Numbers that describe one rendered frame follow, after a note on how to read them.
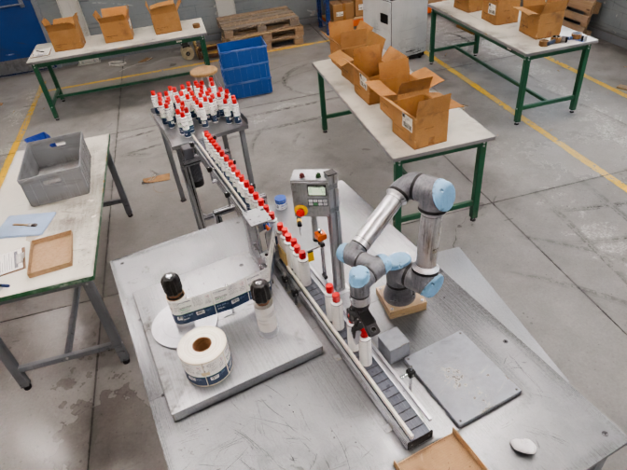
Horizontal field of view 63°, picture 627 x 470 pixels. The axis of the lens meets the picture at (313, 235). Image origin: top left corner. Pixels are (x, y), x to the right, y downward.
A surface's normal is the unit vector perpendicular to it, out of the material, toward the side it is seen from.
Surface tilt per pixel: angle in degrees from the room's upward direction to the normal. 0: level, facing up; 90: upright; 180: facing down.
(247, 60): 90
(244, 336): 0
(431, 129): 90
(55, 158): 90
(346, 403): 0
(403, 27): 90
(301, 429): 0
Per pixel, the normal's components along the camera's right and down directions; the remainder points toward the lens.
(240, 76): 0.27, 0.57
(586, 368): -0.09, -0.79
